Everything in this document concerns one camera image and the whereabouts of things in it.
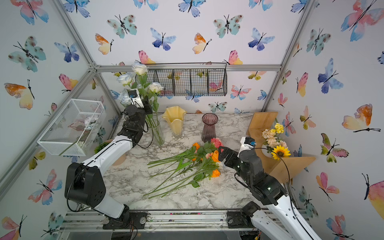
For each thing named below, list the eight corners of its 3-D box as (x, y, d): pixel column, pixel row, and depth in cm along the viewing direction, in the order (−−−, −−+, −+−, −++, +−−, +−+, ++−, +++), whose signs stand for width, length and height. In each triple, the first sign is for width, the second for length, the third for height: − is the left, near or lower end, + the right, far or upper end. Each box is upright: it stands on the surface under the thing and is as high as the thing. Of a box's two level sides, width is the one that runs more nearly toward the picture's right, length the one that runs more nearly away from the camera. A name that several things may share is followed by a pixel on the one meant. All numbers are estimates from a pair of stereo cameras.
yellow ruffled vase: (167, 143, 105) (161, 122, 88) (170, 128, 114) (164, 105, 97) (185, 143, 105) (182, 121, 88) (186, 128, 114) (184, 105, 97)
